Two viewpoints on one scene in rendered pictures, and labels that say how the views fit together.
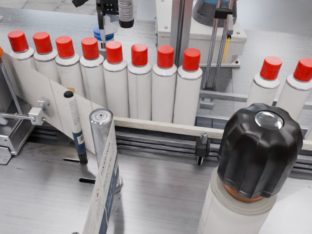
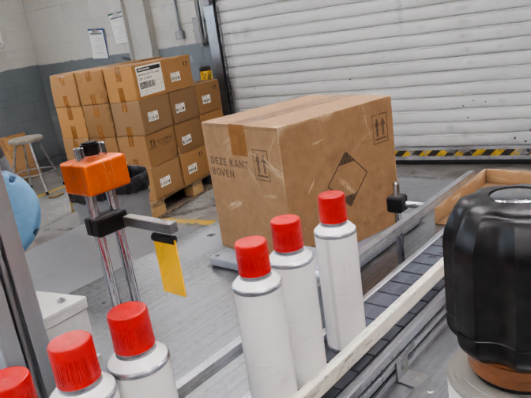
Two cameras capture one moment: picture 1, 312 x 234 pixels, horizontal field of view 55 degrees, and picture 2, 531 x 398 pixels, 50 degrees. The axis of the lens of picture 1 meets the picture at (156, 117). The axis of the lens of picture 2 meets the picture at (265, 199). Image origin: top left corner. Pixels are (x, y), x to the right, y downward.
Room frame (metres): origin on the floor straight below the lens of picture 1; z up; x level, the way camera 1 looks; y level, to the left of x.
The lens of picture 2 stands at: (0.16, 0.21, 1.29)
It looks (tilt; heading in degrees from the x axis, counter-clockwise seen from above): 17 degrees down; 305
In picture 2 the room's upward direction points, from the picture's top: 8 degrees counter-clockwise
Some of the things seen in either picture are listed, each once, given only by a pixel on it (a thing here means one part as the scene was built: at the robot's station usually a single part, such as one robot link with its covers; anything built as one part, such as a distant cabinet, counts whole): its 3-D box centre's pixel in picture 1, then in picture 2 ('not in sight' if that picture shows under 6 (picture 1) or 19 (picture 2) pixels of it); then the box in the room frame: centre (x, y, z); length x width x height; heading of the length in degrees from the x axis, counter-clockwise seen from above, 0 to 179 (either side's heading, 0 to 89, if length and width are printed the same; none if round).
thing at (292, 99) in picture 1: (290, 103); (296, 302); (0.49, -0.28, 0.98); 0.05 x 0.05 x 0.20
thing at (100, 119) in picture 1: (106, 153); not in sight; (0.34, 0.09, 0.97); 0.05 x 0.05 x 0.19
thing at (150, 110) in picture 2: not in sight; (148, 130); (3.64, -3.26, 0.57); 1.20 x 0.85 x 1.14; 95
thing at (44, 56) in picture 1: (51, 75); not in sight; (0.56, 0.24, 0.98); 0.05 x 0.05 x 0.20
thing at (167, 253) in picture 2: (226, 46); (169, 264); (0.52, -0.13, 1.09); 0.03 x 0.01 x 0.06; 173
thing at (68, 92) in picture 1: (76, 131); not in sight; (0.39, 0.15, 0.97); 0.02 x 0.02 x 0.19
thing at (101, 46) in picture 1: (104, 37); not in sight; (0.96, 0.19, 0.87); 0.07 x 0.07 x 0.07
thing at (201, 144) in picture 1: (202, 152); not in sight; (0.42, -0.10, 0.89); 0.03 x 0.03 x 0.12; 83
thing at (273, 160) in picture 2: not in sight; (303, 173); (0.75, -0.78, 0.99); 0.30 x 0.24 x 0.27; 71
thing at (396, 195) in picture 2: not in sight; (410, 227); (0.50, -0.71, 0.91); 0.07 x 0.03 x 0.16; 173
